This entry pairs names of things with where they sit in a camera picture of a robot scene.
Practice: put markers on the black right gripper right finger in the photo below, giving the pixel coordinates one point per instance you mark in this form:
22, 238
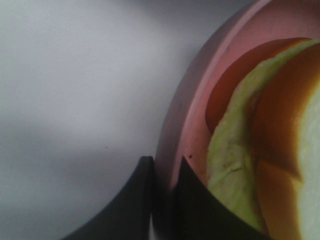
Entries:
183, 209

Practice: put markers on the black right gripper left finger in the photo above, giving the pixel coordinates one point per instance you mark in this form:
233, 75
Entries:
127, 216

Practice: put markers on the pink round plate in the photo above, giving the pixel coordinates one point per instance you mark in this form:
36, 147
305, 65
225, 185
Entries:
258, 31

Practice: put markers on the white bread sandwich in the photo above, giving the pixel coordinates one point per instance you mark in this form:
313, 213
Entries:
263, 160

